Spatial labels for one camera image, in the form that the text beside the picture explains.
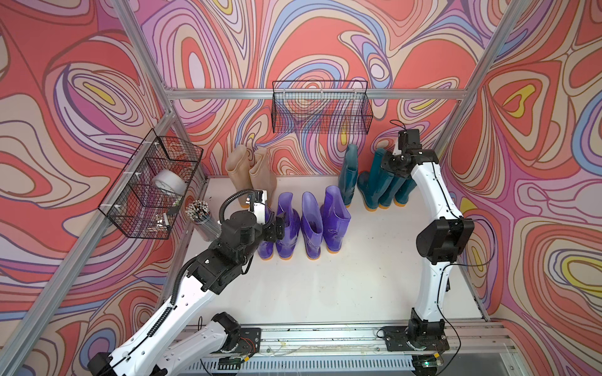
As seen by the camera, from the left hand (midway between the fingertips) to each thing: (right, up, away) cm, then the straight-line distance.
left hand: (277, 211), depth 68 cm
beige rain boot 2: (-17, +15, +23) cm, 32 cm away
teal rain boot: (+37, +11, +35) cm, 52 cm away
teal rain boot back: (+25, +13, +21) cm, 35 cm away
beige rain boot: (-7, +12, +19) cm, 23 cm away
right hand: (+40, +16, +24) cm, 50 cm away
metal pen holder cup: (-30, -2, +16) cm, 34 cm away
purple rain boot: (-6, -15, +19) cm, 25 cm away
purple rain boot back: (+18, -3, +6) cm, 19 cm away
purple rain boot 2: (+2, -14, +17) cm, 22 cm away
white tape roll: (-35, +9, +7) cm, 37 cm away
